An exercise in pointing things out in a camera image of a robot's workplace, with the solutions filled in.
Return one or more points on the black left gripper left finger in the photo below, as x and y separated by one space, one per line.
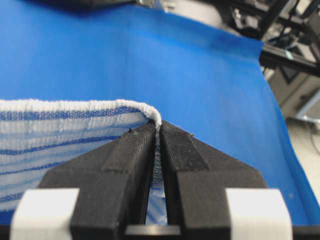
93 196

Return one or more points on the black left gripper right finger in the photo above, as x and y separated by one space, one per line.
213 196

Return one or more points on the blue white striped towel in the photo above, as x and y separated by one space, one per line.
37 135

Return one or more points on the blue table cloth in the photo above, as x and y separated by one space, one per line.
202 79

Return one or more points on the black metal table frame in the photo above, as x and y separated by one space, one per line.
272 56

